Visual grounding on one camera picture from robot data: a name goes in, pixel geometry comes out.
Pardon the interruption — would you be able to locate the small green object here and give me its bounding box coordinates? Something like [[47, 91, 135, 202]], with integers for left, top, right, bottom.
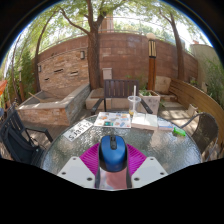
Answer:
[[172, 126, 187, 138]]

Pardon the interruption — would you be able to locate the small thin booklet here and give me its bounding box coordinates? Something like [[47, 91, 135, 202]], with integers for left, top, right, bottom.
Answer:
[[156, 119, 175, 132]]

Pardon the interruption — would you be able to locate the dark brown slatted chair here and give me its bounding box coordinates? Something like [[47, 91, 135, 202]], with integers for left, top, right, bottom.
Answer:
[[90, 79, 154, 116]]

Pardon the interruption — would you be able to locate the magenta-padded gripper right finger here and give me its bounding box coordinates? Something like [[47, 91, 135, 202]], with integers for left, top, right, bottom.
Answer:
[[126, 143, 169, 190]]

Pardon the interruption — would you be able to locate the raised stone garden bed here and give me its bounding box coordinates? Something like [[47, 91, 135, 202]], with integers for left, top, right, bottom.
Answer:
[[16, 83, 92, 127]]

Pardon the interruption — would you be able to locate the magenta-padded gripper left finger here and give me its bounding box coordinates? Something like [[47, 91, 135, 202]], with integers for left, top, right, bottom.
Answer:
[[57, 142, 103, 190]]

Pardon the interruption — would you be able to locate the dark mesh metal chair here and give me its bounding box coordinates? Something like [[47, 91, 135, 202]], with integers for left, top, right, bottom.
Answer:
[[179, 111, 220, 163]]

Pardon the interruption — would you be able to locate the beige wall utility box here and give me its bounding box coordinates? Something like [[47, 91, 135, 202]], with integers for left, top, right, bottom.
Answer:
[[101, 67, 113, 81]]

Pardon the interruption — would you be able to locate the curved wooden bench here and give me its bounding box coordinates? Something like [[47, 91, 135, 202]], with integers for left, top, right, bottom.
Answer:
[[168, 78, 224, 148]]

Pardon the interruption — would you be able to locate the pale stone block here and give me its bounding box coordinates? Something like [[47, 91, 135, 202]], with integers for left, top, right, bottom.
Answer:
[[153, 75, 172, 95]]

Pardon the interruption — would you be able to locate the clear plastic cup with straw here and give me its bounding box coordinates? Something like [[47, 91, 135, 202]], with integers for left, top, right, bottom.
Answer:
[[127, 85, 142, 117]]

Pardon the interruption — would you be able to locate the wooden garden lamp post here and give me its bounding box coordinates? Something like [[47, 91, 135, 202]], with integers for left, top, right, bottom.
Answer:
[[145, 32, 158, 92]]

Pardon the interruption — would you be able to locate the thin leaning tree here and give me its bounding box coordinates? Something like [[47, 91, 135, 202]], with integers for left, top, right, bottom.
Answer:
[[31, 13, 58, 93]]

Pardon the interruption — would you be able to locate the thick forked tree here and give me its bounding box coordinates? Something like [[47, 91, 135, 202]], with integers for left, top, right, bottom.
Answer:
[[56, 0, 128, 90]]

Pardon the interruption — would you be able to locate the pale stone planter box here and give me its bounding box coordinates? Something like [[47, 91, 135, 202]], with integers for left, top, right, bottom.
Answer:
[[138, 89, 161, 116]]

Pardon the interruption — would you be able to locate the blue and black computer mouse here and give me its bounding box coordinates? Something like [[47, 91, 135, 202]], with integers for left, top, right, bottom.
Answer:
[[98, 134, 129, 173]]

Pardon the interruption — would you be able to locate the black slatted patio armchair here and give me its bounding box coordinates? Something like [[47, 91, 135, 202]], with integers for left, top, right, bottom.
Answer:
[[0, 104, 54, 167]]

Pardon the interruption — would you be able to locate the slim straight tree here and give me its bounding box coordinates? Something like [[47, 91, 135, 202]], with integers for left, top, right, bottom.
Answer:
[[156, 6, 186, 82]]

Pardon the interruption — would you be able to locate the white licence plate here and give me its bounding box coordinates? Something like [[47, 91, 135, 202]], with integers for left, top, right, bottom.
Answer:
[[62, 120, 94, 142]]

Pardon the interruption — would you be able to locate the colourful printed sheet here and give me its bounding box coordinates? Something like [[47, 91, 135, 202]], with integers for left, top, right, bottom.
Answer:
[[93, 111, 133, 129]]

